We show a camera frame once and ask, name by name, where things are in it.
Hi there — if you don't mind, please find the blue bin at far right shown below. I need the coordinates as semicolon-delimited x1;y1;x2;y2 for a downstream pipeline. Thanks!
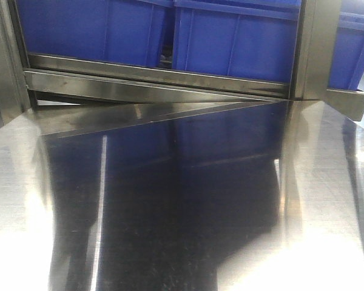
328;10;364;90

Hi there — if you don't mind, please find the blue bin at left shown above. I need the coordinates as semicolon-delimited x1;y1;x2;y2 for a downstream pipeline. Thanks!
16;1;174;67

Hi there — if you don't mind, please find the large blue plastic bin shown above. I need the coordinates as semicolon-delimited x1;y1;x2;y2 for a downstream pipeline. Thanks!
172;1;300;83

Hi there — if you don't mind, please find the stainless steel shelf rack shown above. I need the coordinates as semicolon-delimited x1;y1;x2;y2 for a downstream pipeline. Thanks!
0;1;364;124

